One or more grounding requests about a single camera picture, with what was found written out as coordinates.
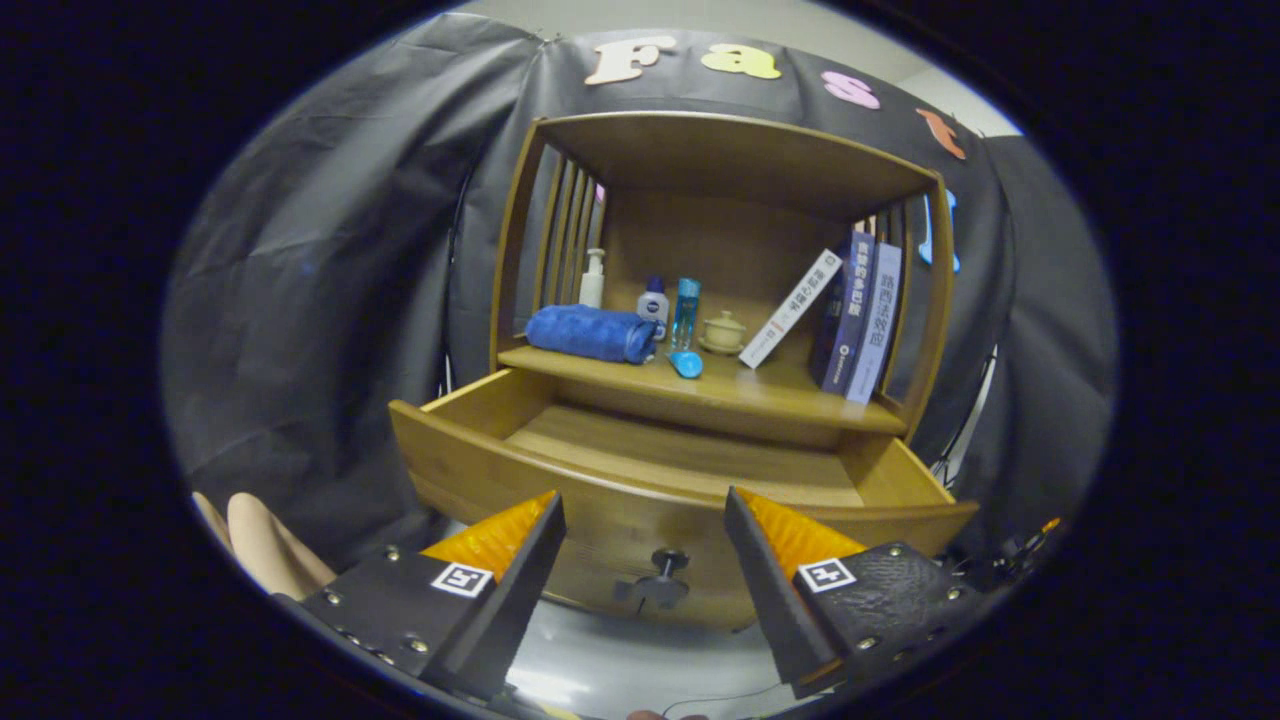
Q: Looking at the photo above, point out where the rolled blue towel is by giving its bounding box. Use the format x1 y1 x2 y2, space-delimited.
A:
525 304 659 365

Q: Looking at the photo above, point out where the light purple book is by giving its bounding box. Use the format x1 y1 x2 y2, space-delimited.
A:
846 242 903 405

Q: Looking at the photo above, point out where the wooden drawer with black knob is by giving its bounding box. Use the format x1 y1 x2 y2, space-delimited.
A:
388 365 981 633

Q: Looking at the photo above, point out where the white bottle with blue cap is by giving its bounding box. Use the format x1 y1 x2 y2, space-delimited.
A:
637 276 671 341

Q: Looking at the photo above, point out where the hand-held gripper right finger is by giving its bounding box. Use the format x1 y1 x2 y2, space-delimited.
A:
723 486 993 701

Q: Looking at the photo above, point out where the white book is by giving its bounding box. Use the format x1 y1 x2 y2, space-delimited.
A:
738 248 844 370

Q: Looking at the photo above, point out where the clear blue bottle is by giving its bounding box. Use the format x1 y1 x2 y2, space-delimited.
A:
670 277 702 353

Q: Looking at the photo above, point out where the dark blue book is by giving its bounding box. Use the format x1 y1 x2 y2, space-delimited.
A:
815 232 877 394

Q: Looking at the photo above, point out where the person's leg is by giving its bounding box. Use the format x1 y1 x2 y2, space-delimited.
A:
192 492 236 556
226 492 338 601

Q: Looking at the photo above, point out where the wooden cabinet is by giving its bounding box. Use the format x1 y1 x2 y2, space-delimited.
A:
488 110 956 641

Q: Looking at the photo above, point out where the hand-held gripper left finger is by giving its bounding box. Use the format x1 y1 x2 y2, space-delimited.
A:
298 490 568 703

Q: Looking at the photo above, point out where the beige lidded ceramic cup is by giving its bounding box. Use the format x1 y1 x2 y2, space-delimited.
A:
697 310 747 356

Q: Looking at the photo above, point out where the wooden countertop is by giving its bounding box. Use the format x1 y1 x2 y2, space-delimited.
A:
497 335 909 436

